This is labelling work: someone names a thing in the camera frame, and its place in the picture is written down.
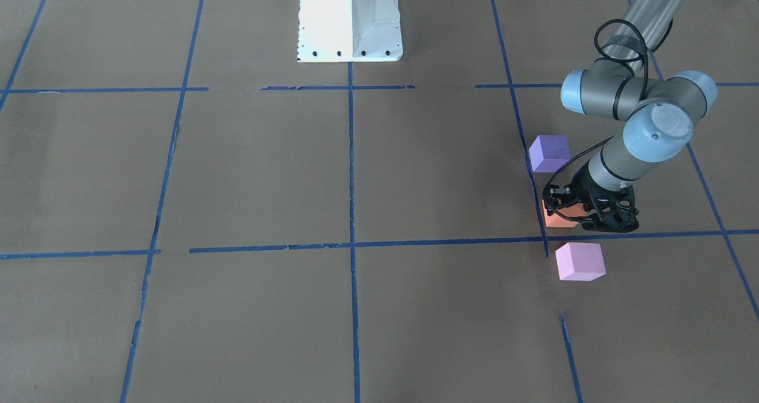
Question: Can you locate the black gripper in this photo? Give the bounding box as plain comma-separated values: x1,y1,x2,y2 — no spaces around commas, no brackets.
543,160,640,233

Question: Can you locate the orange foam cube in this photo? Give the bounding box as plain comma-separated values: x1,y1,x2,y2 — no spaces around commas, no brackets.
541,201,588,228

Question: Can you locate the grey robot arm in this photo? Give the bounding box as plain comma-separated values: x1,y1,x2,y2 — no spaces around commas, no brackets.
543,0,718,233

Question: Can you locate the pink foam cube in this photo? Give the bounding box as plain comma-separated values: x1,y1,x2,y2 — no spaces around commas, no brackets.
555,242,607,282

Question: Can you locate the purple foam cube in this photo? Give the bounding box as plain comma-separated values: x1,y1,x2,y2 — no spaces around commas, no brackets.
528,134,572,173

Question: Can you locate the blue tape strip crosswise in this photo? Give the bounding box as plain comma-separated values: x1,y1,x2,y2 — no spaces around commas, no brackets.
1,229,758,261

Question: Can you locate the blue tape strip lengthwise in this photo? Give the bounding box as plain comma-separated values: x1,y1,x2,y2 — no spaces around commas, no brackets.
490,0,583,402

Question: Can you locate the blue tape strip centre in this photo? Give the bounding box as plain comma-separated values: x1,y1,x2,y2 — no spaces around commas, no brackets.
347,62,361,402

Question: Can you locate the blue tape strip upper row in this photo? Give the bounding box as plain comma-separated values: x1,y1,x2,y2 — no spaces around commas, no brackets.
2,84,561,94

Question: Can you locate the black cable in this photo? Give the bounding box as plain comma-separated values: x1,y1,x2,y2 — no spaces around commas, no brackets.
544,19,674,199

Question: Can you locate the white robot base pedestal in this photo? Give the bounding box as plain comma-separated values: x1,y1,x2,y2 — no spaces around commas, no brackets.
296,0,404,63

